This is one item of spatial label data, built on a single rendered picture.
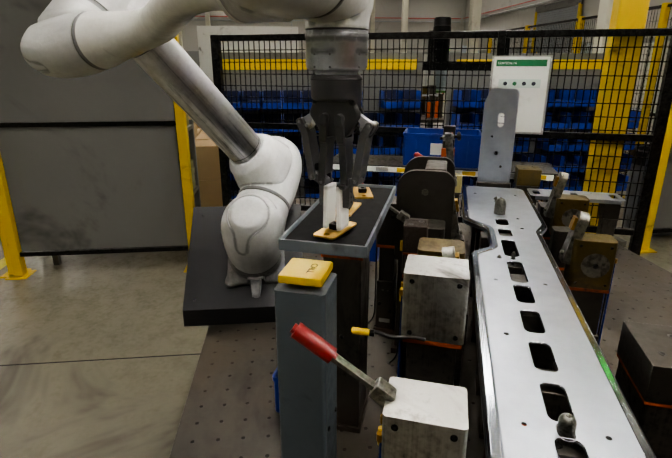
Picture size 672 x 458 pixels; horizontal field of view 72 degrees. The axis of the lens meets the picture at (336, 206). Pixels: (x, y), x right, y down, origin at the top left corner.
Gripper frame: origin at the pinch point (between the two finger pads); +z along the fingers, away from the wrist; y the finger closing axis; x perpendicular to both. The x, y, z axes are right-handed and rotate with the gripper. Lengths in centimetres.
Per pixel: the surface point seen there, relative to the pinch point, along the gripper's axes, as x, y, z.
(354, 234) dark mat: 1.0, 2.9, 4.6
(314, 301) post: -16.3, 5.7, 7.5
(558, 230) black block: 71, 31, 22
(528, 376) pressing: -0.1, 31.1, 20.5
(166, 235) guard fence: 150, -217, 96
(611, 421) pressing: -4.4, 41.1, 20.4
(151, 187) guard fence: 147, -223, 61
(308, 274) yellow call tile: -15.1, 4.1, 4.6
